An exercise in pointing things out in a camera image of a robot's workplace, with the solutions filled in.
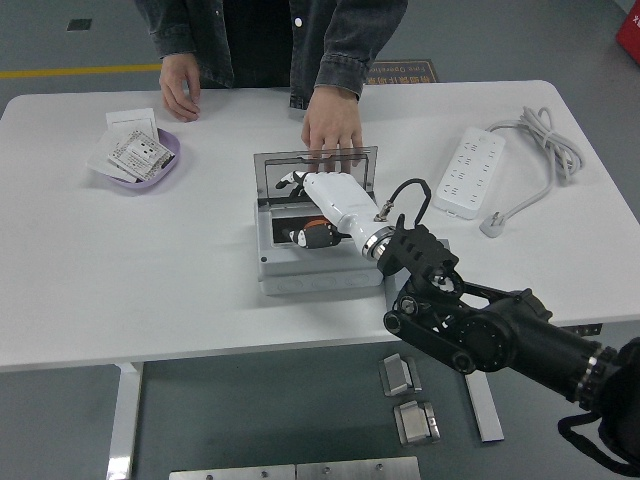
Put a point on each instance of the person's right hand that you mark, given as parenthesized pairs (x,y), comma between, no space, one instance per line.
(177,82)

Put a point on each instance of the person's left hand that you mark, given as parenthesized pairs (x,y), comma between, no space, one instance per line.
(332,120)

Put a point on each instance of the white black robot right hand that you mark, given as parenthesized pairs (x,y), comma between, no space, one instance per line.
(340,197)

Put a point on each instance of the orange cylinder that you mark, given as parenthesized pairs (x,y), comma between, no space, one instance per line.
(320,223)

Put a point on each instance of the grey box with clear lid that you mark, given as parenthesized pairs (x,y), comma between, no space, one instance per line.
(320,282)

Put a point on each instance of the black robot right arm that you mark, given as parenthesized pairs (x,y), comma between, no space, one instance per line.
(500,330)

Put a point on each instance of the person's right forearm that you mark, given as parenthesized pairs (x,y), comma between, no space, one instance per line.
(172,30)

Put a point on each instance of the person's left forearm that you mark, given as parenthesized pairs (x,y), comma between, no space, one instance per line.
(357,50)

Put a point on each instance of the grey cube with round hole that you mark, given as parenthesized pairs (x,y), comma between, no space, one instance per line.
(391,287)

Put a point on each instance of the printed white socket card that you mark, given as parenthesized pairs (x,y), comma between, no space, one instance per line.
(140,155)

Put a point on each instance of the brown floor sign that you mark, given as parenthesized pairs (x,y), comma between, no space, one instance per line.
(405,72)

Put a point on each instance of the person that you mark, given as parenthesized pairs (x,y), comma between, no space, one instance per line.
(265,45)

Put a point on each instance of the yellow floor tape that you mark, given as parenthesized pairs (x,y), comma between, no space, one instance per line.
(75,72)

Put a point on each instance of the blank white card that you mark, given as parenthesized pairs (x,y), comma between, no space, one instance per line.
(100,155)

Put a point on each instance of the purple plastic tray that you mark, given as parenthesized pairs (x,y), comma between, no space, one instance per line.
(145,184)

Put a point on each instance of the black floor hatch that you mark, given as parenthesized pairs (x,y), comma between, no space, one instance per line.
(79,25)

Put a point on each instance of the small metal block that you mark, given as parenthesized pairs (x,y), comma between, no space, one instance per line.
(415,425)
(397,375)

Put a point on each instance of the white table leg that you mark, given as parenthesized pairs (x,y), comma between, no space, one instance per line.
(485,415)
(124,420)

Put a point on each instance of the long metal plate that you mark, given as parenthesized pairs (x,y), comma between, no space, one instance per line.
(357,469)
(232,473)

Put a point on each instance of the red object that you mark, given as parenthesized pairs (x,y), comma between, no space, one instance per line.
(629,32)

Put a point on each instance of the plain white switch plate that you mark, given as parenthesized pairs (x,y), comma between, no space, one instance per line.
(131,120)

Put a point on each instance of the black perforated table rail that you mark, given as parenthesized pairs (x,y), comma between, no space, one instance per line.
(587,330)

